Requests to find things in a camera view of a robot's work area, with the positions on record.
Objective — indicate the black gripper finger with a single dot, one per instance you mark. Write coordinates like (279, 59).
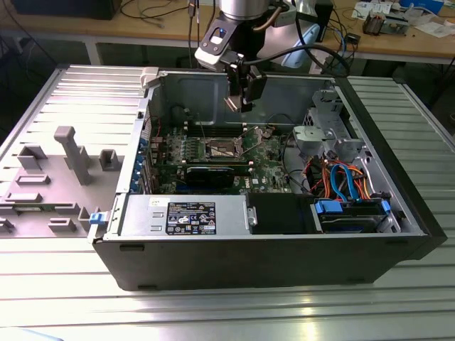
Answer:
(236, 80)
(256, 85)

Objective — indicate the silver CPU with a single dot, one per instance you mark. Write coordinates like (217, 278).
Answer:
(234, 104)

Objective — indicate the metal locking lever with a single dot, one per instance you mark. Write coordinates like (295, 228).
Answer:
(202, 129)
(247, 132)

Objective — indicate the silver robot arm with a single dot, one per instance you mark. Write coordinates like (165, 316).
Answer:
(241, 9)

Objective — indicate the CPU socket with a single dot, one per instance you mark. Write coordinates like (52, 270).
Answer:
(222, 149)

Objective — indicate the blue expansion slot clip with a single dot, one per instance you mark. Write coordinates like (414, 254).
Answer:
(139, 166)
(134, 184)
(143, 144)

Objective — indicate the tall black box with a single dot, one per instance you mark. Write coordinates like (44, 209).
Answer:
(325, 10)

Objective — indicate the metal drive cage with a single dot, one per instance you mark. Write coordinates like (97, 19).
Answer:
(313, 138)

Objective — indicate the green motherboard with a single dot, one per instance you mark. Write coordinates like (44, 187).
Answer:
(263, 167)

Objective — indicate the pale grey case latch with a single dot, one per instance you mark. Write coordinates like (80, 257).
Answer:
(148, 76)

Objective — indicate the small black adapter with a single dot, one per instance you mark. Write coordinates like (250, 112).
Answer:
(352, 38)

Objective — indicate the black graphics card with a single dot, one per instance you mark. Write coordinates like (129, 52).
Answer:
(209, 177)

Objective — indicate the white paper sheets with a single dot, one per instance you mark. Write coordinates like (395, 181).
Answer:
(362, 9)
(437, 28)

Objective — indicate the small heat sink assembly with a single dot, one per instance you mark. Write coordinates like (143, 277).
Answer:
(373, 25)

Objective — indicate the green circuit board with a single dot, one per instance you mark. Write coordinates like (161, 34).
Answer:
(394, 25)

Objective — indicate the grey power supply unit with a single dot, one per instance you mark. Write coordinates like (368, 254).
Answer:
(142, 213)

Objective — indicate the hard disk in blue carrier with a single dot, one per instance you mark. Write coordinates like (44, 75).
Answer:
(348, 220)

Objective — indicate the wooden workbench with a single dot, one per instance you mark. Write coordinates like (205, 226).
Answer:
(71, 28)

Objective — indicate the blue cardboard box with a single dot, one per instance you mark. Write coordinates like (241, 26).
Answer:
(426, 5)

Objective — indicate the black PC case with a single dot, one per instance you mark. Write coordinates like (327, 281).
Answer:
(231, 263)

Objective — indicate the wide black equipment case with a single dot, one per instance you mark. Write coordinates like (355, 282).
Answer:
(64, 9)

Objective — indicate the blue case latch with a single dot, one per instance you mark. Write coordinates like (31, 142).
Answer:
(97, 218)

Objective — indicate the grey parts rack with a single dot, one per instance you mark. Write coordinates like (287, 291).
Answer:
(53, 184)

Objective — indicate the green RAM stick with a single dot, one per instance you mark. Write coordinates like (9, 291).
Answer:
(30, 209)

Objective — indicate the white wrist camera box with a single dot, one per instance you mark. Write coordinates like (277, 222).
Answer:
(213, 57)

